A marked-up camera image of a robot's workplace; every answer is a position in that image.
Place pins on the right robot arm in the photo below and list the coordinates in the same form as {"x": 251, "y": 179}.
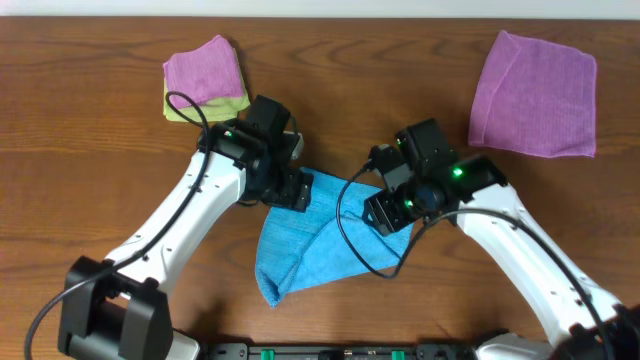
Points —
{"x": 580, "y": 319}

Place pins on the folded green cloth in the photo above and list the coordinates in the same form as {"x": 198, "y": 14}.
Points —
{"x": 215, "y": 110}

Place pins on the blue microfiber cloth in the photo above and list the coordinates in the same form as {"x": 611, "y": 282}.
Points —
{"x": 299, "y": 250}

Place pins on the large purple cloth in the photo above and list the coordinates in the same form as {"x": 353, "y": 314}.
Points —
{"x": 535, "y": 97}

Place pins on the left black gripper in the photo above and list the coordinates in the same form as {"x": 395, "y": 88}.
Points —
{"x": 292, "y": 191}

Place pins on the folded purple cloth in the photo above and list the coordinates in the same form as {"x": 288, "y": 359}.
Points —
{"x": 207, "y": 73}

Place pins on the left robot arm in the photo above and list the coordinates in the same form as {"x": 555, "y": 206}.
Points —
{"x": 118, "y": 308}

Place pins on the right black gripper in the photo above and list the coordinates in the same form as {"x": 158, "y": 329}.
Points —
{"x": 382, "y": 213}

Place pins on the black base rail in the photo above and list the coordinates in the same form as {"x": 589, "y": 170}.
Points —
{"x": 425, "y": 351}

